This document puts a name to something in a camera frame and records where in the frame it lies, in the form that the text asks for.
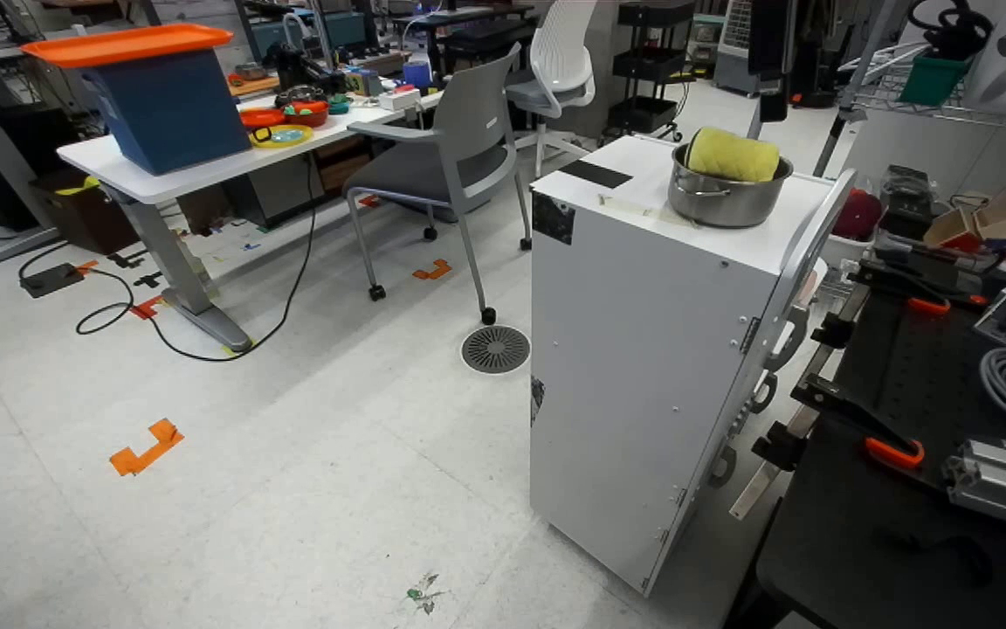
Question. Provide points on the black floor box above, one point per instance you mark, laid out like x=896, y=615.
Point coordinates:
x=51, y=280

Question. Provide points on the silver pot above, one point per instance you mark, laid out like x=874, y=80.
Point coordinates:
x=721, y=203

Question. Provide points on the blue storage bin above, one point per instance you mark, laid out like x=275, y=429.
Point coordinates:
x=167, y=109

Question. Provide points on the orange bowl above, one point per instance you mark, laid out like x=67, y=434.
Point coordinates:
x=262, y=117

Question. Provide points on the small white box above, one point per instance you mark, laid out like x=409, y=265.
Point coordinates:
x=398, y=99

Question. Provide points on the white toy kitchen cabinet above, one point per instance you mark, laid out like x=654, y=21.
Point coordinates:
x=643, y=367

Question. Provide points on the red bowl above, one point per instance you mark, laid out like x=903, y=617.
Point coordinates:
x=309, y=114

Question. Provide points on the round floor drain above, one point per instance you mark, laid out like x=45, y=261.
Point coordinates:
x=495, y=349

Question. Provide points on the black utility cart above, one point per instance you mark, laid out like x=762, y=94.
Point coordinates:
x=651, y=61

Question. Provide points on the red cap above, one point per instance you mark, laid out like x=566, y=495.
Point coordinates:
x=857, y=214

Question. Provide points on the yellow plush toy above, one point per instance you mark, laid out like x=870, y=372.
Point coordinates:
x=733, y=157

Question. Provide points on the orange tray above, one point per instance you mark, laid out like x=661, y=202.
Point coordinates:
x=123, y=44

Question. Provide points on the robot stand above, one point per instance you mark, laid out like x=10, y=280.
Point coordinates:
x=878, y=524

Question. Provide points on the white desk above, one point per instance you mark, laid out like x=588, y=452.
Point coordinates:
x=206, y=170

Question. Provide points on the grey chair on casters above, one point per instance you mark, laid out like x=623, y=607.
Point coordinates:
x=468, y=122

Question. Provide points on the aluminium extrusion bar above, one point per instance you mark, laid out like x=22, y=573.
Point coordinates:
x=1005, y=485

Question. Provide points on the green bin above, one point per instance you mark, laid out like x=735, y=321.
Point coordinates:
x=933, y=80

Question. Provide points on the dark bin with yellow liner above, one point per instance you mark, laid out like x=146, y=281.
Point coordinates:
x=84, y=214

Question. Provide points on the white office chair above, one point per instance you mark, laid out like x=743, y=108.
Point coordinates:
x=560, y=61

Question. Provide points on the cardboard box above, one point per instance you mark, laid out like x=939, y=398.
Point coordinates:
x=957, y=229

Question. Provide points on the yellow plate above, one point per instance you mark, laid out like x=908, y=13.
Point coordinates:
x=283, y=136

